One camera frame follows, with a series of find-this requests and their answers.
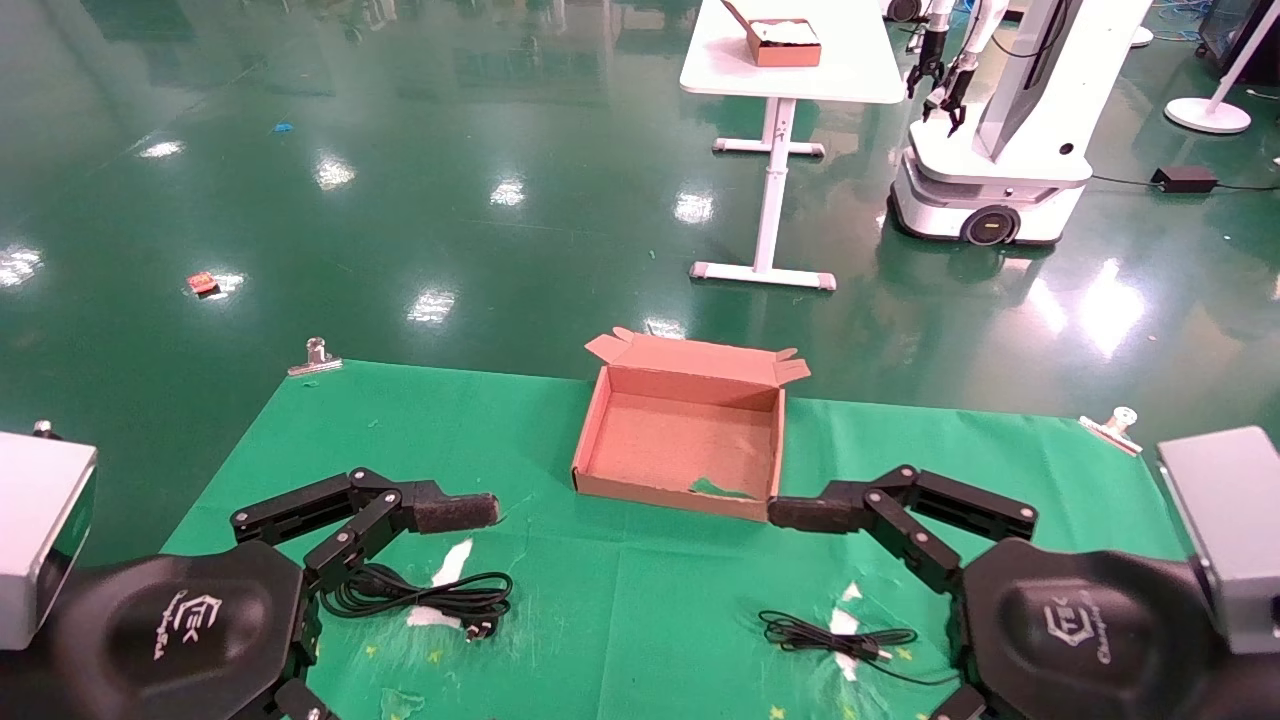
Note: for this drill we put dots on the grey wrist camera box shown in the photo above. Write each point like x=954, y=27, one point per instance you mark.
x=1230, y=520
x=35, y=530

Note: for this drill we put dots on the background robot black gripper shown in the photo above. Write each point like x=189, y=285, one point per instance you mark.
x=925, y=70
x=952, y=98

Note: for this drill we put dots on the small brown cardboard box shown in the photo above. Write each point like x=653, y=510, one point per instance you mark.
x=785, y=50

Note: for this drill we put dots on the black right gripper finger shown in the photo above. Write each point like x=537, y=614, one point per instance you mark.
x=810, y=514

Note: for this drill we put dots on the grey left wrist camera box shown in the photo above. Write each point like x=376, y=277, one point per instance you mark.
x=35, y=530

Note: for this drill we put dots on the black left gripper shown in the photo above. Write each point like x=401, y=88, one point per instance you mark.
x=180, y=630

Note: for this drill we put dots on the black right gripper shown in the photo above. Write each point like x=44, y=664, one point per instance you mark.
x=1090, y=630

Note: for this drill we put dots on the small red floor object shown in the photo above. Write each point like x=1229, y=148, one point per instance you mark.
x=203, y=283

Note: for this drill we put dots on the white background table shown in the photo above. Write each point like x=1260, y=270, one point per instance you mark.
x=850, y=70

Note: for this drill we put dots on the silver metal clip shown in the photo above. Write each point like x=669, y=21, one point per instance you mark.
x=1118, y=425
x=316, y=355

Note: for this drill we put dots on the white round floor stand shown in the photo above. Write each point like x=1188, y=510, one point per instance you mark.
x=1208, y=115

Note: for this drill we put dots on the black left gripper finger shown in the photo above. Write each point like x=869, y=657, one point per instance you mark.
x=455, y=512

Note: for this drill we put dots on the green table cloth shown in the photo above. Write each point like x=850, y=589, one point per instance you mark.
x=500, y=440

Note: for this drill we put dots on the black floor power brick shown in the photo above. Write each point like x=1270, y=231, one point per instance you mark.
x=1185, y=180

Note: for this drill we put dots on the dark background cabinet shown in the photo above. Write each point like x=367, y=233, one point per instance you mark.
x=1225, y=30

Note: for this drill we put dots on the white background wheeled robot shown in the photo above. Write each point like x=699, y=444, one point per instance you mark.
x=1010, y=150

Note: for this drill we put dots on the open brown cardboard box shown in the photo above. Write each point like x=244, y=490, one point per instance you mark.
x=680, y=440

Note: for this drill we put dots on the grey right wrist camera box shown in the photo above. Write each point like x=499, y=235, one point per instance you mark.
x=1230, y=520

